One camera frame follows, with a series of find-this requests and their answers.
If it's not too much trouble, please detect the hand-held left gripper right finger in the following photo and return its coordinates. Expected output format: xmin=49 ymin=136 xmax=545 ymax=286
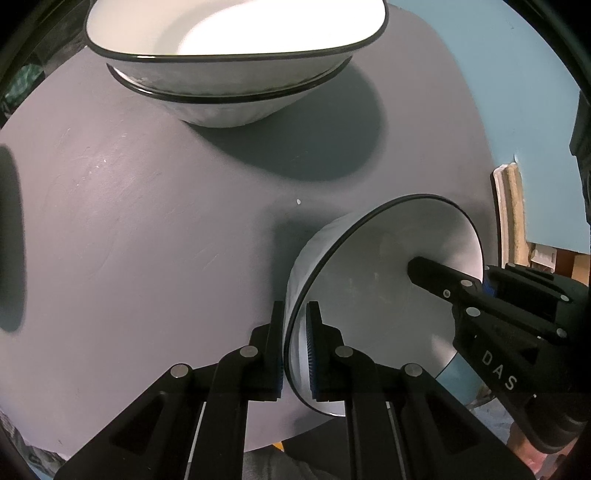
xmin=305 ymin=301 xmax=539 ymax=480

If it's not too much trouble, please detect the white black-rimmed deep plate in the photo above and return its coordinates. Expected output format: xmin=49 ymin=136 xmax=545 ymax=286
xmin=84 ymin=0 xmax=389 ymax=93
xmin=106 ymin=55 xmax=355 ymax=129

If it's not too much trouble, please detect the white ribbed bowl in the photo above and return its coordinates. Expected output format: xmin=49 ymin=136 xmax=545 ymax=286
xmin=283 ymin=194 xmax=485 ymax=416

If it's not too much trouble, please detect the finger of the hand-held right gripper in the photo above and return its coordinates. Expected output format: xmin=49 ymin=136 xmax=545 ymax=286
xmin=406 ymin=256 xmax=484 ymax=306
xmin=484 ymin=262 xmax=576 ymax=304

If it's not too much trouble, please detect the teal patterned cloth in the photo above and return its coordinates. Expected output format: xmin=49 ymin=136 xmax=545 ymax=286
xmin=7 ymin=62 xmax=43 ymax=109

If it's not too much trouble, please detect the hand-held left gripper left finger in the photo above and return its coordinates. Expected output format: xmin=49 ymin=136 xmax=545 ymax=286
xmin=54 ymin=300 xmax=287 ymax=480

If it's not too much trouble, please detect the person's right hand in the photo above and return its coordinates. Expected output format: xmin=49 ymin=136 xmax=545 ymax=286
xmin=508 ymin=421 xmax=563 ymax=479

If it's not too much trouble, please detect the beige wooden board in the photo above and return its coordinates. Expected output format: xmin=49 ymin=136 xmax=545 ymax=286
xmin=491 ymin=161 xmax=528 ymax=267

